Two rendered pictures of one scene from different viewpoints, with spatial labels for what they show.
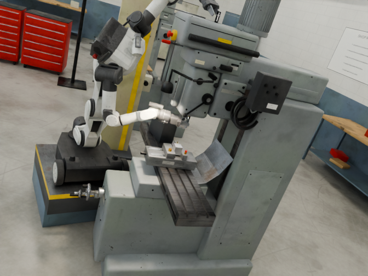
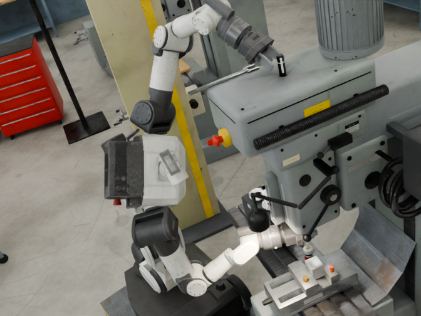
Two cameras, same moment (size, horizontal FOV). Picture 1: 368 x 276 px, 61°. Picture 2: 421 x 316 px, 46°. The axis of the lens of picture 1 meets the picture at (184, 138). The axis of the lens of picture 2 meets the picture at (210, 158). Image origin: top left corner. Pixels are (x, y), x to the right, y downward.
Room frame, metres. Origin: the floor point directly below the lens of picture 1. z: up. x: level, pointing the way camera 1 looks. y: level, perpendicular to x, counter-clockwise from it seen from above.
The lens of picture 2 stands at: (0.58, 0.06, 2.57)
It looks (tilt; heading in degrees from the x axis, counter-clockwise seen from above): 33 degrees down; 10
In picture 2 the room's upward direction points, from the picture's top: 16 degrees counter-clockwise
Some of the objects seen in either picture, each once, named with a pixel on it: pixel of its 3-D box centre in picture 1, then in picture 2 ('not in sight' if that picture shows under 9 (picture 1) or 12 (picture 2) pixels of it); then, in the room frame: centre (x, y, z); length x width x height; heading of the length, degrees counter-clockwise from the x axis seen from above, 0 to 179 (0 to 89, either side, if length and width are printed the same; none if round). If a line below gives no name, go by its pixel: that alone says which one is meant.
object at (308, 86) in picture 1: (269, 76); (415, 83); (2.20, -0.43, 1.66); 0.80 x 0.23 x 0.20; 114
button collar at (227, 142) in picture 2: (173, 35); (224, 137); (1.90, 0.24, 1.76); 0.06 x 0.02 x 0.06; 24
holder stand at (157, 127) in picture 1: (163, 125); (267, 214); (2.36, 0.19, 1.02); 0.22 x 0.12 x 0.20; 35
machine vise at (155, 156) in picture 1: (171, 155); (309, 280); (1.97, 0.05, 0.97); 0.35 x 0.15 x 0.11; 112
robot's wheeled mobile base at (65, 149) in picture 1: (86, 147); (170, 284); (2.40, 0.79, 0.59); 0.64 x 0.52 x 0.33; 37
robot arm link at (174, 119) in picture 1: (171, 118); (284, 234); (1.98, 0.12, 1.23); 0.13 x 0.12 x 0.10; 6
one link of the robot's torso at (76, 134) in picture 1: (87, 136); (163, 269); (2.43, 0.80, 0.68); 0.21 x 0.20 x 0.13; 37
